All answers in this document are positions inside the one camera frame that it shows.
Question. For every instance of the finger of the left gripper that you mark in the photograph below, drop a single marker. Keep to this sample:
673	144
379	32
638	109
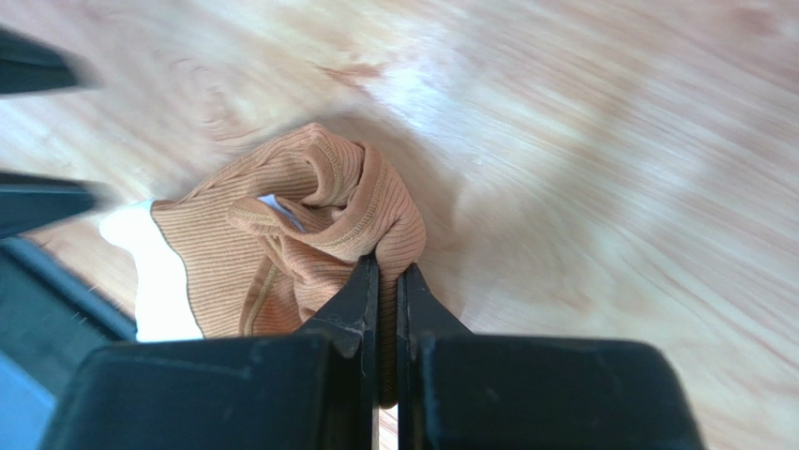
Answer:
30	66
32	201

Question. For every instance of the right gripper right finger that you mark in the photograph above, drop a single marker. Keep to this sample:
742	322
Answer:
462	390

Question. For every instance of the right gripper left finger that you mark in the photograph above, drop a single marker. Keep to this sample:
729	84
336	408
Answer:
316	388

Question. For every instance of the brown underwear white waistband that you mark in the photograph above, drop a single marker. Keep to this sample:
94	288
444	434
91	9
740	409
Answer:
265	242

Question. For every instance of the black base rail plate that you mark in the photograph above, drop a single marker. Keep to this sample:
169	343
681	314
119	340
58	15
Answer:
50	320

